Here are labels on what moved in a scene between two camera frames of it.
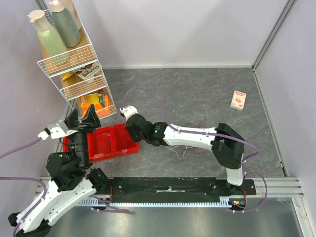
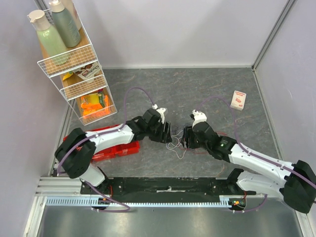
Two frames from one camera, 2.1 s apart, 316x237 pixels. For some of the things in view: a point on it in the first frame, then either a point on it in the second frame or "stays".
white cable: (186, 147) stays
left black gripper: (91, 118) → (163, 137)
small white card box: (238, 100) stays
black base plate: (177, 189) stays
